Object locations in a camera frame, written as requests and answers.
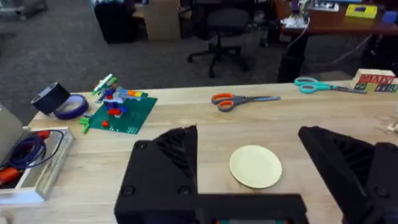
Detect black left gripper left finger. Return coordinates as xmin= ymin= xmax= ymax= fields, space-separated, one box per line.
xmin=113 ymin=124 xmax=199 ymax=224

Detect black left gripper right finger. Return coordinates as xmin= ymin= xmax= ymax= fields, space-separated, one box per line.
xmin=297 ymin=125 xmax=398 ymax=224

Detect green board with toy blocks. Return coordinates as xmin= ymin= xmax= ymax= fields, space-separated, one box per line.
xmin=78 ymin=73 xmax=159 ymax=135

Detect pale yellow round plate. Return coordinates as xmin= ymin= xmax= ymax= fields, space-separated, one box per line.
xmin=229 ymin=144 xmax=284 ymax=190

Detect purple tape roll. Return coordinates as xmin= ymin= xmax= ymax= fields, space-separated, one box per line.
xmin=54 ymin=93 xmax=90 ymax=121

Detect black tape roll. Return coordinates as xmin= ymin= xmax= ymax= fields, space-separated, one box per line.
xmin=30 ymin=82 xmax=72 ymax=116

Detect brown wooden desk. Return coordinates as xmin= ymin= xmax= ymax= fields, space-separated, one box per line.
xmin=273 ymin=0 xmax=398 ymax=83

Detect black office chair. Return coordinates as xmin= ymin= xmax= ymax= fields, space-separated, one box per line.
xmin=187 ymin=0 xmax=253 ymax=78

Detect cardboard box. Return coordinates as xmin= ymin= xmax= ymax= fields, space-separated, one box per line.
xmin=142 ymin=0 xmax=182 ymax=41

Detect yellow box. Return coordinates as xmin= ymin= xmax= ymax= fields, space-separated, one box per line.
xmin=345 ymin=3 xmax=378 ymax=20

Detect teal handled scissors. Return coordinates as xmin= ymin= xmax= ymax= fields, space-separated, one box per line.
xmin=293 ymin=76 xmax=368 ymax=95

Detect orange handled scissors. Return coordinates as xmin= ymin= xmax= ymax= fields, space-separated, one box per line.
xmin=211 ymin=92 xmax=281 ymax=113

